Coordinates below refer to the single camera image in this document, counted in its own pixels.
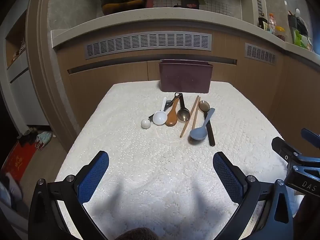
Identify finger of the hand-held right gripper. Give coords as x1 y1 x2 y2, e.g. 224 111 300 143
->
271 136 301 167
301 128 320 146

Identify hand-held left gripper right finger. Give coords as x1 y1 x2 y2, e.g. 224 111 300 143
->
212 151 294 240

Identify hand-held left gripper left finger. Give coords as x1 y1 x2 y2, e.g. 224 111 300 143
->
28 151 110 240

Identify blue-grey plastic spoon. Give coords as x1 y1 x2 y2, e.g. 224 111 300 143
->
189 108 216 141

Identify wooden chopstick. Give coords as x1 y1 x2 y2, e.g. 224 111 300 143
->
192 102 200 130
180 95 200 138

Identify dark spoon with white ball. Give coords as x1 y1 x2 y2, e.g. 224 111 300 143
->
141 100 173 130

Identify black-handled metal spoon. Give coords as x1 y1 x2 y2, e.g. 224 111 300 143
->
177 93 191 122
198 100 216 147

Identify brown wooden spoon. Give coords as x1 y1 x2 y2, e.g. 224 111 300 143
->
165 97 181 127

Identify white plastic spoon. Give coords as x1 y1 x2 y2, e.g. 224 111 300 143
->
153 97 168 125

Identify purple plastic utensil container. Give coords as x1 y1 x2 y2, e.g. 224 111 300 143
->
159 59 214 93

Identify white textured tablecloth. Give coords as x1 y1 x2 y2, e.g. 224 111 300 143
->
54 81 304 240

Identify pale patterned slippers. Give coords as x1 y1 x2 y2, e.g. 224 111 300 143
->
34 131 53 151

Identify dark shoes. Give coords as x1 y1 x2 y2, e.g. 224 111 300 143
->
17 128 38 146

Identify red floor mat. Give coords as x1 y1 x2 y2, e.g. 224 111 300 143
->
0 140 38 179

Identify green packet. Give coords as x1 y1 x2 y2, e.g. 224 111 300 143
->
293 29 313 51

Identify small grey vent grille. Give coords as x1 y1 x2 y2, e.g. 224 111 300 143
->
245 43 278 64

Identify wooden kitchen cabinet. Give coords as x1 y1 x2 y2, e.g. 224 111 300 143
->
54 34 320 155

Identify yellow-lidded jar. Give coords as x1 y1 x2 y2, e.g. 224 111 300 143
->
275 26 286 41

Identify clear red-capped plastic bottle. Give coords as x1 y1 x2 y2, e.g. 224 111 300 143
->
268 13 277 33

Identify dark sauce bottle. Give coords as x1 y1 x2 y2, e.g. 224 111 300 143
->
258 13 268 30

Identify large grey vent grille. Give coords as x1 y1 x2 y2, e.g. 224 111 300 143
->
86 33 212 60

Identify open wall shelf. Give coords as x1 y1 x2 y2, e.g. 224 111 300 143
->
4 12 28 71

